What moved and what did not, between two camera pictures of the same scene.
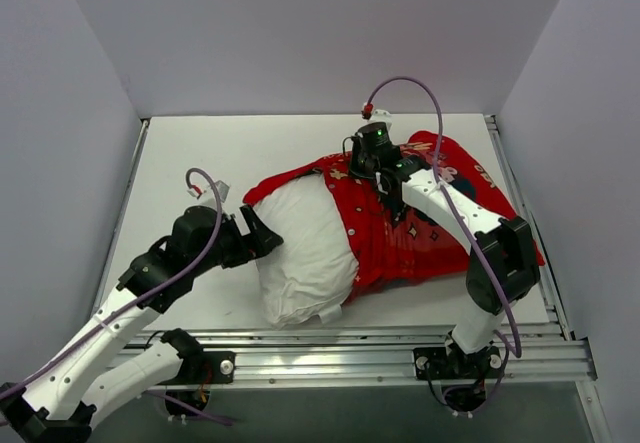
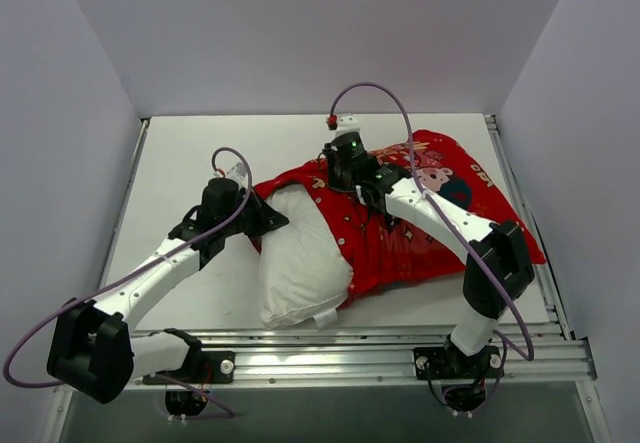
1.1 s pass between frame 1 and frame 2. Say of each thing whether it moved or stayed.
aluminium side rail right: stayed
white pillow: moved
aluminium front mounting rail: stayed
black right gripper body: moved
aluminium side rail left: stayed
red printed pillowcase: moved
